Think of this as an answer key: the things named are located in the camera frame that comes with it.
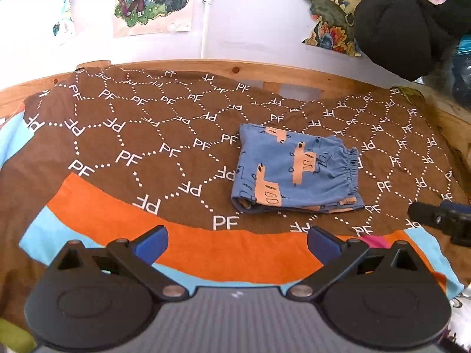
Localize wooden bed frame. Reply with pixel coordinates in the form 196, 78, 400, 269
0, 59, 471, 201

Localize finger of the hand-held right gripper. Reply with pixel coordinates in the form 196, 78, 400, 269
407, 200, 471, 248

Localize blue printed pants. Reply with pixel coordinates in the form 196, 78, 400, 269
231, 123, 366, 214

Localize white wall pipe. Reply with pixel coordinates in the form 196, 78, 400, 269
200, 0, 215, 59

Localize cartoon figure wall poster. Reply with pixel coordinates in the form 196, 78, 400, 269
112, 0, 196, 38

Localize white floral bedsheet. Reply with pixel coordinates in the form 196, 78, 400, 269
440, 283, 471, 353

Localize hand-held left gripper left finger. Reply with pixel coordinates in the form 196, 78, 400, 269
48, 225, 189, 300

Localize black cloth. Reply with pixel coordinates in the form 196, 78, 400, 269
354, 0, 471, 81

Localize brown patterned blanket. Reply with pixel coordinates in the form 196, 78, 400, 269
0, 64, 465, 237

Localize colour-block blanket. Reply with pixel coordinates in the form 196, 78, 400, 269
0, 106, 466, 335

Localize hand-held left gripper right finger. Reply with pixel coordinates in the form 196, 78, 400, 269
286, 225, 424, 300

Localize floral wall poster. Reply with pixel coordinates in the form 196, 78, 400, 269
300, 0, 366, 59

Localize blue water bottle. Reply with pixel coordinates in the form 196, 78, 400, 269
450, 33, 471, 101

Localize pale wall poster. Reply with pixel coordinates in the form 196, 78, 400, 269
16, 0, 77, 46

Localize green cloth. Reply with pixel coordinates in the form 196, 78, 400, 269
0, 318, 32, 353

